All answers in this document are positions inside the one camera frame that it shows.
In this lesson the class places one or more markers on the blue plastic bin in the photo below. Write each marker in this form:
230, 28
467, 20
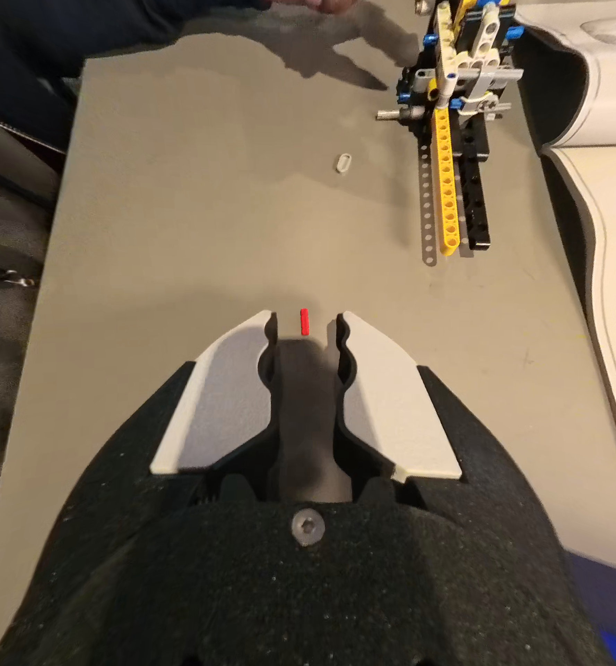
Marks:
614, 598

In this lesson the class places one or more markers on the person's left forearm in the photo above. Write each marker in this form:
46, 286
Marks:
79, 26

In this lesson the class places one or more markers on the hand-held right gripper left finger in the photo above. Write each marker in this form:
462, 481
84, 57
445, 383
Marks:
219, 411

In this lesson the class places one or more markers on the red lego pin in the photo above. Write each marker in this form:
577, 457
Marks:
304, 322

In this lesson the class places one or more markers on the person's left hand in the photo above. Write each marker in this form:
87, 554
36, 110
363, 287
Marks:
328, 5

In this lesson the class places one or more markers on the partly built lego model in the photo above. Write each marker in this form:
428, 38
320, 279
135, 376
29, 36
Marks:
445, 182

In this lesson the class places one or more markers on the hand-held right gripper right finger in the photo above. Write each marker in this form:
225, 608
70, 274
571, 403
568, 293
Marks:
396, 416

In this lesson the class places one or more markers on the white oval lego piece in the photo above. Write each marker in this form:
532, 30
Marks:
343, 163

